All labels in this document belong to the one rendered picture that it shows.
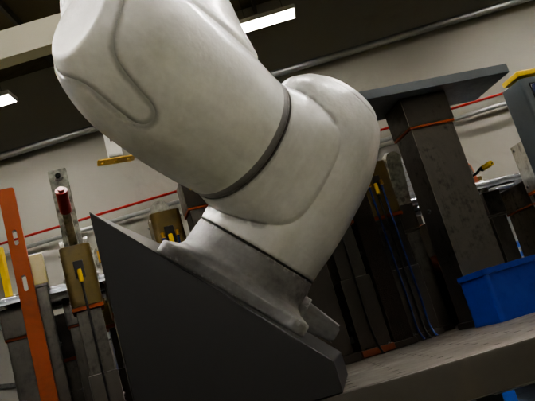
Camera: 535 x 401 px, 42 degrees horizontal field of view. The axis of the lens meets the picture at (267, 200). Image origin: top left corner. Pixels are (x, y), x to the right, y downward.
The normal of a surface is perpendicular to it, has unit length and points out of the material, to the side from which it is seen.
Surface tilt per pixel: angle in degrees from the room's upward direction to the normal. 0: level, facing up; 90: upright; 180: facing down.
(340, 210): 129
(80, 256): 90
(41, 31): 90
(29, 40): 90
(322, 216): 121
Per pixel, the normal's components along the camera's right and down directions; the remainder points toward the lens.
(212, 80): 0.59, 0.04
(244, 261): 0.00, -0.23
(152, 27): 0.35, -0.15
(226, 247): -0.22, -0.33
